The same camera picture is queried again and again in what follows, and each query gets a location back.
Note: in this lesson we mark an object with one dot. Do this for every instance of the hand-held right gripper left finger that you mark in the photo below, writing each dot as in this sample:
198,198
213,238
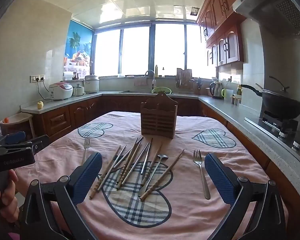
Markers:
90,177

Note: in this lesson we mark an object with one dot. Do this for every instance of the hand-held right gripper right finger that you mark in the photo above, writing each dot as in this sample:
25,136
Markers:
220,177

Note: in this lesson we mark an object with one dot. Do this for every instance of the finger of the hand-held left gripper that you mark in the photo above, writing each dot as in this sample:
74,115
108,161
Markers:
40,142
15,137

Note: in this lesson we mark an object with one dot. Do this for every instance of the pile of chopsticks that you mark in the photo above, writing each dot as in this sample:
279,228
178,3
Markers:
130,162

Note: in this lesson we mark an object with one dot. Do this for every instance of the wooden utensil holder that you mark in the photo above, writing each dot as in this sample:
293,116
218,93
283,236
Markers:
157,120

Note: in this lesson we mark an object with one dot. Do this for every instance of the person's left hand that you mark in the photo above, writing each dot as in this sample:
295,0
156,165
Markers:
6,200

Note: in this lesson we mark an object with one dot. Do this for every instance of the white plastic stool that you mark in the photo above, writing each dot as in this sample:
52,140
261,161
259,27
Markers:
17,120

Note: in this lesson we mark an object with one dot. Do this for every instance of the large metal fork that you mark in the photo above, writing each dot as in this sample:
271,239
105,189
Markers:
202,175

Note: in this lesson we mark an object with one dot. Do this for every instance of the small orange object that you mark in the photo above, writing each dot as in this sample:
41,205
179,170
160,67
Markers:
6,120

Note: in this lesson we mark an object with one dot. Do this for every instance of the small metal fork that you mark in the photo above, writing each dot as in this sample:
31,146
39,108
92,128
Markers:
86,142

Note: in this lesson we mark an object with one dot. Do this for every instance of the small yellow object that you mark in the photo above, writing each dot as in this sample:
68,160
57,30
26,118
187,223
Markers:
40,105

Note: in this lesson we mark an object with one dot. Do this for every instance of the pink plaid-heart tablecloth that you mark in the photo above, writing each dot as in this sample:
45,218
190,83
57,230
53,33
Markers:
190,217

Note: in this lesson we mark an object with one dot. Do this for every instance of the white and red rice cooker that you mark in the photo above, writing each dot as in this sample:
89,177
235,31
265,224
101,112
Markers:
61,91

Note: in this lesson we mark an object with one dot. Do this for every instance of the metal spoon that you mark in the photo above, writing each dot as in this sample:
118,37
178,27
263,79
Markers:
163,157

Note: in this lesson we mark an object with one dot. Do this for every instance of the small white pot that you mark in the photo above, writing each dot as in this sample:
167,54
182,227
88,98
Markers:
78,91

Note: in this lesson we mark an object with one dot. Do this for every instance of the gas stove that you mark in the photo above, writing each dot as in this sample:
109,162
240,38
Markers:
277,127

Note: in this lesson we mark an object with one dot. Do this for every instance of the large white electric cooker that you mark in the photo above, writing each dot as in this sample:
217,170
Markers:
91,85

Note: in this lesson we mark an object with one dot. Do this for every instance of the spice jar set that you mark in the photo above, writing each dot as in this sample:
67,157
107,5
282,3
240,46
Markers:
235,100

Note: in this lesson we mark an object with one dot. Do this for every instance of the steel electric kettle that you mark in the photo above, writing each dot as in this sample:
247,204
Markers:
216,90

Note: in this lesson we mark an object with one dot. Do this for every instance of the yellow-capped oil bottle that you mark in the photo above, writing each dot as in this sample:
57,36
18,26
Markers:
239,89

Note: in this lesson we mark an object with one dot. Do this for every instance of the black wok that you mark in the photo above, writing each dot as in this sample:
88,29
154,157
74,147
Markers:
282,107

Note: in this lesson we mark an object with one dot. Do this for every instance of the kitchen sink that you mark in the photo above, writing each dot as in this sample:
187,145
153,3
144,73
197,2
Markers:
132,92

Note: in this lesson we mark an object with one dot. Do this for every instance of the knife and scissors holder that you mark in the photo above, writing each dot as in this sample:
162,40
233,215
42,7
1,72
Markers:
199,83

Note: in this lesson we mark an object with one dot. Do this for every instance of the metal dish rack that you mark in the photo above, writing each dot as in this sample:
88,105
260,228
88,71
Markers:
187,83

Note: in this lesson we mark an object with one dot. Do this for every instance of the white bowl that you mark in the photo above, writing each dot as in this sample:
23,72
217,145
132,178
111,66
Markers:
121,75

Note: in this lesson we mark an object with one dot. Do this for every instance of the green colander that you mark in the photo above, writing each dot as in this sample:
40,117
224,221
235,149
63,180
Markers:
160,90

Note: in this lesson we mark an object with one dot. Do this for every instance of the wooden cutting board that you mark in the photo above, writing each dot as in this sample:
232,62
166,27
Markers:
183,73

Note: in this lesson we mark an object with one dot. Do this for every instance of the kitchen faucet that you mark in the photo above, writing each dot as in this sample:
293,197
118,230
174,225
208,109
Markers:
154,82

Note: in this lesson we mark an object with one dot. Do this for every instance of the small dark pump bottle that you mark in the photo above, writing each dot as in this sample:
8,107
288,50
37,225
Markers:
163,73

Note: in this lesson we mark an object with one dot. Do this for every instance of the kitchen window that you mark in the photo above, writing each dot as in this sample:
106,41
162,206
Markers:
137,52

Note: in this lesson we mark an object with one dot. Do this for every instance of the wooden upper cabinets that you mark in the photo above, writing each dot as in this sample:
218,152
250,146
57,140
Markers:
222,17

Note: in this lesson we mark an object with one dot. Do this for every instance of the steel range hood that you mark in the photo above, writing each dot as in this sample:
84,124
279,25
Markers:
270,10

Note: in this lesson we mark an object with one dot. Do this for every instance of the white wall socket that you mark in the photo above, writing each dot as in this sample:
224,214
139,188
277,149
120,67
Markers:
37,78

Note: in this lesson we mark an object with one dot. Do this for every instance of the tropical fruit wall poster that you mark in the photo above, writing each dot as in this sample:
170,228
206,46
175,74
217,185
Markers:
77,42

